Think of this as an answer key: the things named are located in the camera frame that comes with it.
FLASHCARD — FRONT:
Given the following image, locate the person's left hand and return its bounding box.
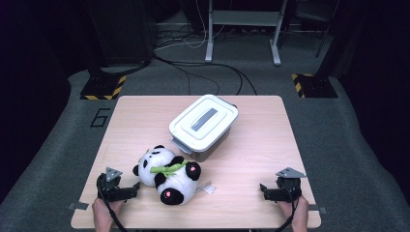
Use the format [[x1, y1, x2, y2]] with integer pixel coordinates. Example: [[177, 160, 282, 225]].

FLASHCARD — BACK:
[[91, 196, 126, 232]]

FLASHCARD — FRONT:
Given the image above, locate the black floor cable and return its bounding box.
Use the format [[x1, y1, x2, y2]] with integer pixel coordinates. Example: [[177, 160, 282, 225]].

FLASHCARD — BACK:
[[151, 53, 259, 97]]

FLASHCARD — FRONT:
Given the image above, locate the grey table edge bracket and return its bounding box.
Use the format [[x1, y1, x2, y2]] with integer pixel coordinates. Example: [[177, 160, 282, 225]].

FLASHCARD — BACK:
[[67, 201, 90, 212], [307, 204, 328, 215]]

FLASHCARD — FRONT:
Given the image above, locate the white storage box lid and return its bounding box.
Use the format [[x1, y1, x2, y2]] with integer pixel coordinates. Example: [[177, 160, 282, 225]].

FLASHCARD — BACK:
[[168, 94, 240, 154]]

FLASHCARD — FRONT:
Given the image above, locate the translucent grey storage box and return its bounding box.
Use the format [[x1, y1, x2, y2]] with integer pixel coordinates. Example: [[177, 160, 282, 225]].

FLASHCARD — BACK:
[[170, 125, 234, 162]]

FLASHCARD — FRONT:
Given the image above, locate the white floor cable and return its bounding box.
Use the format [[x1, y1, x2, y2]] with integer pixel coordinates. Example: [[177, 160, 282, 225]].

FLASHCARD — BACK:
[[154, 38, 208, 52]]

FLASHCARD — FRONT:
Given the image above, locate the white metal stand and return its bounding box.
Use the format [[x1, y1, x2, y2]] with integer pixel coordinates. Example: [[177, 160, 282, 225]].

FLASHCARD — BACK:
[[204, 0, 289, 67]]

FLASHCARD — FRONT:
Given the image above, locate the black striped stand base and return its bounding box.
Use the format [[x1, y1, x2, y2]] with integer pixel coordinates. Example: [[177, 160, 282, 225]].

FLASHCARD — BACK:
[[291, 72, 338, 100], [79, 74, 128, 101]]

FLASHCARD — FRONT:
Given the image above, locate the person's right hand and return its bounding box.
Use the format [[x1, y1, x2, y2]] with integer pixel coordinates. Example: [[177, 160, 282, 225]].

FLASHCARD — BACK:
[[278, 195, 309, 232]]

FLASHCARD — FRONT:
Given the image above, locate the panda plush toy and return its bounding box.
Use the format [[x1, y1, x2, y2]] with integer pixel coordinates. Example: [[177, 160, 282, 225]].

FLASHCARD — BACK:
[[132, 144, 217, 207]]

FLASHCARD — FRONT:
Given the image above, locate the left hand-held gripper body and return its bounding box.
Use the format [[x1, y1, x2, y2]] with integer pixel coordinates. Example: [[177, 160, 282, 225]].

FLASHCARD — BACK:
[[96, 166, 131, 204]]

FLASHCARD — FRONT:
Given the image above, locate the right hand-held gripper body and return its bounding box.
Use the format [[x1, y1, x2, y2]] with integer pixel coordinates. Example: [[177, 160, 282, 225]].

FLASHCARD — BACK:
[[275, 166, 308, 203]]

